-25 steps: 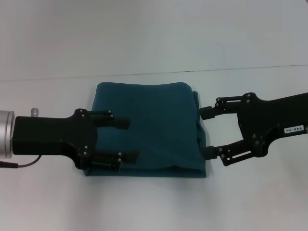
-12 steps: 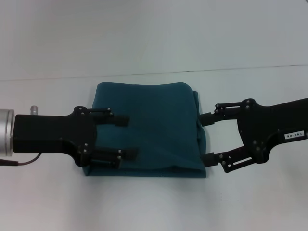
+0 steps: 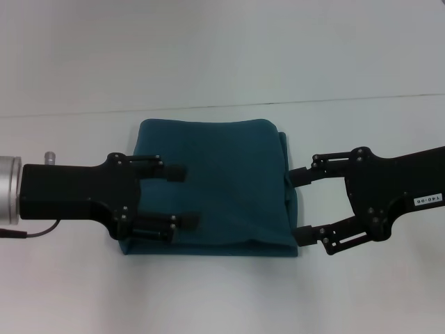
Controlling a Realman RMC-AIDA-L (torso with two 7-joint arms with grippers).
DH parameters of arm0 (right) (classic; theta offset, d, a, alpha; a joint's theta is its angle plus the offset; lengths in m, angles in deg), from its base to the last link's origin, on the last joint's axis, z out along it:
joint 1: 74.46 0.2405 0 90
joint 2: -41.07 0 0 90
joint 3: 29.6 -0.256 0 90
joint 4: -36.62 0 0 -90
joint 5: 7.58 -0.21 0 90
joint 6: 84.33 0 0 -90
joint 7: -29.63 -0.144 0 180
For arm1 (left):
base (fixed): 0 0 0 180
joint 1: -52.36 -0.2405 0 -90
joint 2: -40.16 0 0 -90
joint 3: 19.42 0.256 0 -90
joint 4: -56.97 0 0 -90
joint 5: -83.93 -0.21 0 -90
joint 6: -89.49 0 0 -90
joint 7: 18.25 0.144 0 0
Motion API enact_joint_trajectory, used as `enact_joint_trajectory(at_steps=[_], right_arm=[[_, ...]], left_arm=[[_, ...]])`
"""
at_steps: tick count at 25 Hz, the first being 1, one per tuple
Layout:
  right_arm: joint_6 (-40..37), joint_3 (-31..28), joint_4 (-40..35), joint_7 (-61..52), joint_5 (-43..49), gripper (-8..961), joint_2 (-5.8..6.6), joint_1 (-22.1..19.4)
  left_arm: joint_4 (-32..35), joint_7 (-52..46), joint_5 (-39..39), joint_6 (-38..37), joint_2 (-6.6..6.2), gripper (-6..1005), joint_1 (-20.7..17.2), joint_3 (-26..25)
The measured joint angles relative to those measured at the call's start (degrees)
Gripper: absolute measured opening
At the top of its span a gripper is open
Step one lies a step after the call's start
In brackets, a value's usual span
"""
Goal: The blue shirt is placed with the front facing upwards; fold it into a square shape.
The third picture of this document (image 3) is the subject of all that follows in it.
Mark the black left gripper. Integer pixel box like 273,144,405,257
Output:
19,152,201,244

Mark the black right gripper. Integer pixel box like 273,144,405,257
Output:
289,145,445,257

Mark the teal t-shirt with FREE print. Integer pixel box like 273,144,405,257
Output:
118,118,300,258

